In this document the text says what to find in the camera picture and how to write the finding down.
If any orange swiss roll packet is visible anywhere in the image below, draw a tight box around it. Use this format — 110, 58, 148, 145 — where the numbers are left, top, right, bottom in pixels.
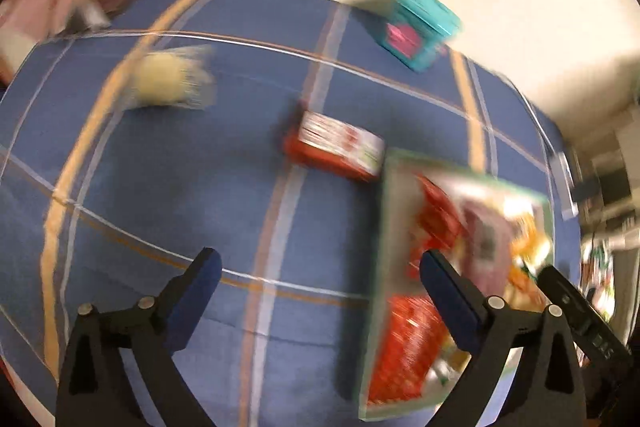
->
504, 213, 552, 312

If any red patterned snack packet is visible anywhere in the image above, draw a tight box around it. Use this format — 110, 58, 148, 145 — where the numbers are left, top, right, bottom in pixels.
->
368, 295, 448, 405

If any pink snack packet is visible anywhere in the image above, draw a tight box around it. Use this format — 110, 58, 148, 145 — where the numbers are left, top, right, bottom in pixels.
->
461, 199, 512, 297

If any red crinkled snack packet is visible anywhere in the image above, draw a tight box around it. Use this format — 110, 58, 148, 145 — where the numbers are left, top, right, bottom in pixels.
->
408, 174, 465, 280

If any white tray with green rim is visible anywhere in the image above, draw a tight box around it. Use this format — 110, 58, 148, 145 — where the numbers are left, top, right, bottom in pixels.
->
358, 148, 554, 421

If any white power adapter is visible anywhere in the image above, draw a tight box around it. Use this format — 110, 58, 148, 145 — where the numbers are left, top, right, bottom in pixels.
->
549, 152, 579, 220

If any blue plaid tablecloth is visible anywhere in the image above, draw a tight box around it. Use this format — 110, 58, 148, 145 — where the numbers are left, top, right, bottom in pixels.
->
1, 0, 563, 426

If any clear-wrapped white bun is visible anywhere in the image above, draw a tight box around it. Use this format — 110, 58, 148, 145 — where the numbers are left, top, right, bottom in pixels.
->
122, 46, 216, 109

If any teal toy house box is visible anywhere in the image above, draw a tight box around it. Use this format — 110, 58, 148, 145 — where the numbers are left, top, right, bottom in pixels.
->
378, 0, 461, 72

